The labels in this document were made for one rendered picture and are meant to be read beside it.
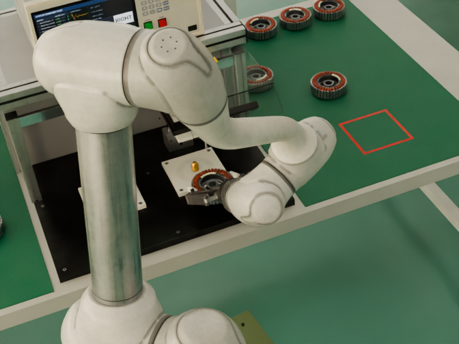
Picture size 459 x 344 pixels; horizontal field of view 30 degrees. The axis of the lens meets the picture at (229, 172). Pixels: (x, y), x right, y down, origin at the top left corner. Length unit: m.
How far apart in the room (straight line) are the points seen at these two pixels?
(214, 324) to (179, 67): 0.55
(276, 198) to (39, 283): 0.68
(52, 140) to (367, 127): 0.91
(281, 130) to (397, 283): 1.46
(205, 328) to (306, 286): 1.46
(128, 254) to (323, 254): 1.64
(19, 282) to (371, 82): 1.24
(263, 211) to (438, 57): 1.19
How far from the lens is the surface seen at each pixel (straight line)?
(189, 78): 1.36
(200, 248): 2.19
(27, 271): 2.23
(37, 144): 2.48
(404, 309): 3.02
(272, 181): 1.86
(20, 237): 2.33
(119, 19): 2.20
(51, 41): 1.47
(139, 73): 1.38
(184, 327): 1.65
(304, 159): 1.85
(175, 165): 2.39
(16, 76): 2.26
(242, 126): 1.63
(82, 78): 1.43
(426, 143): 2.48
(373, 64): 2.80
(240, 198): 1.85
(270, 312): 3.01
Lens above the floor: 2.29
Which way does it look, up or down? 40 degrees down
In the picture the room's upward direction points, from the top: 6 degrees counter-clockwise
